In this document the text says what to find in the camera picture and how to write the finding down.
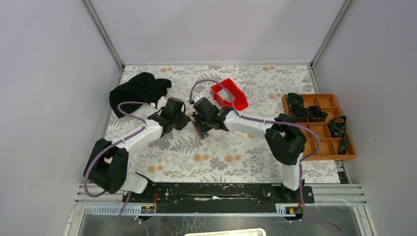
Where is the brown leather card holder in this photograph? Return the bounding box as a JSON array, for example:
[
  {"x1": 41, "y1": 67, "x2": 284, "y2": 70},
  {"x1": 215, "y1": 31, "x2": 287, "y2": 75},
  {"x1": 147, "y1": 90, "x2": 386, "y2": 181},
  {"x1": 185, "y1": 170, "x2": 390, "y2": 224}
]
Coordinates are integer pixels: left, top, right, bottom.
[{"x1": 193, "y1": 121, "x2": 212, "y2": 140}]

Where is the stack of credit cards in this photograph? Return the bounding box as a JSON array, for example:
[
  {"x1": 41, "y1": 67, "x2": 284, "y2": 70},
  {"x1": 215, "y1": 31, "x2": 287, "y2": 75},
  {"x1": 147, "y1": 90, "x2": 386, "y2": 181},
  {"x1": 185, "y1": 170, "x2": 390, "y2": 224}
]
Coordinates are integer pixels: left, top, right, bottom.
[{"x1": 218, "y1": 89, "x2": 231, "y2": 103}]

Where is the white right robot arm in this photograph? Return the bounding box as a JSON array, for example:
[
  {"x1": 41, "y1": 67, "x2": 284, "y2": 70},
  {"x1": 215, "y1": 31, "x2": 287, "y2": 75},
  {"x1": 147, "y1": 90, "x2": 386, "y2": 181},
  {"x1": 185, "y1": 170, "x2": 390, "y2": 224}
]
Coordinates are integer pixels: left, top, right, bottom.
[{"x1": 189, "y1": 96, "x2": 306, "y2": 203}]

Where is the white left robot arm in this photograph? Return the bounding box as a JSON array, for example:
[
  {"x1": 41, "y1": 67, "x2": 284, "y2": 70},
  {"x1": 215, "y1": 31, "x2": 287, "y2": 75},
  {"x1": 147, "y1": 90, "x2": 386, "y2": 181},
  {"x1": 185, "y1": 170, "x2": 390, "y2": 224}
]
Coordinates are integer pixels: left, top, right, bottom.
[{"x1": 84, "y1": 97, "x2": 191, "y2": 202}]

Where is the red plastic bin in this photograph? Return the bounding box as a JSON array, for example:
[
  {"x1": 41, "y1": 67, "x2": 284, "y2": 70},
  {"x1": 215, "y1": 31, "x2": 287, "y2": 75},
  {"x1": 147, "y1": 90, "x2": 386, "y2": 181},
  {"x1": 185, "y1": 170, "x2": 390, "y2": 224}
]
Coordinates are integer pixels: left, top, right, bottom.
[{"x1": 210, "y1": 78, "x2": 248, "y2": 111}]

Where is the black cloth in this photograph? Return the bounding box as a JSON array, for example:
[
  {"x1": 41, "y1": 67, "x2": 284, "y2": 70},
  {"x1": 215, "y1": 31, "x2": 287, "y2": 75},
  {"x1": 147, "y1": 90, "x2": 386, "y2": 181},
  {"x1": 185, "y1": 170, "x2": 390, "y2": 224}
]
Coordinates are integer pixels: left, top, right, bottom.
[{"x1": 109, "y1": 72, "x2": 172, "y2": 118}]

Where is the floral table mat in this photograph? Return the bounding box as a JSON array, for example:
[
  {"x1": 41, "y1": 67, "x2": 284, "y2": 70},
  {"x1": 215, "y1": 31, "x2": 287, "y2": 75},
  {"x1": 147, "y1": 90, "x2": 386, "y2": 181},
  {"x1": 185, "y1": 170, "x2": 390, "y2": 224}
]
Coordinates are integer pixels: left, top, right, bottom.
[{"x1": 92, "y1": 64, "x2": 341, "y2": 184}]

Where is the dark rolled tie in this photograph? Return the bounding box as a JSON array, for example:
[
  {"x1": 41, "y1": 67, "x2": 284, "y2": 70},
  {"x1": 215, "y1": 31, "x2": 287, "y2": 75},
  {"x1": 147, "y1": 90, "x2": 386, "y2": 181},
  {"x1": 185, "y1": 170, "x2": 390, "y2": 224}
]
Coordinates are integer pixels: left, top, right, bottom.
[
  {"x1": 289, "y1": 105, "x2": 309, "y2": 122},
  {"x1": 308, "y1": 106, "x2": 328, "y2": 122},
  {"x1": 286, "y1": 92, "x2": 304, "y2": 108}
]

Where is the orange compartment tray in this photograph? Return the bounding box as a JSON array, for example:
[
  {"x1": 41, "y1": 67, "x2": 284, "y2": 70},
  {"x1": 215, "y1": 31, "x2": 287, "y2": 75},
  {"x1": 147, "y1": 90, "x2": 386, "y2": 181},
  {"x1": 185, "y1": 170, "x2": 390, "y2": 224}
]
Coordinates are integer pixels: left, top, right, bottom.
[{"x1": 282, "y1": 93, "x2": 357, "y2": 160}]

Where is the dark patterned tie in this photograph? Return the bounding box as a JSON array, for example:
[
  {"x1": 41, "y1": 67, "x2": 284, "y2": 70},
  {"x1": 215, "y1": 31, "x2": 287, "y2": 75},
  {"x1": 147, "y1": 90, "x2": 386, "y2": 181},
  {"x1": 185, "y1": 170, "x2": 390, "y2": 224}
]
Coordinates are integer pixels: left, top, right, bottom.
[{"x1": 327, "y1": 116, "x2": 350, "y2": 155}]

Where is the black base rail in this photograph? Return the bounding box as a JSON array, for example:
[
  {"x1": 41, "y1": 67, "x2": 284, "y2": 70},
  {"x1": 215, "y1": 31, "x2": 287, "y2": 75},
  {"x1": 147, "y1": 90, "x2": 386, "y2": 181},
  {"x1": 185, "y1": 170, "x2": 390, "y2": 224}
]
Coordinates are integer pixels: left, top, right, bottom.
[{"x1": 123, "y1": 182, "x2": 315, "y2": 214}]

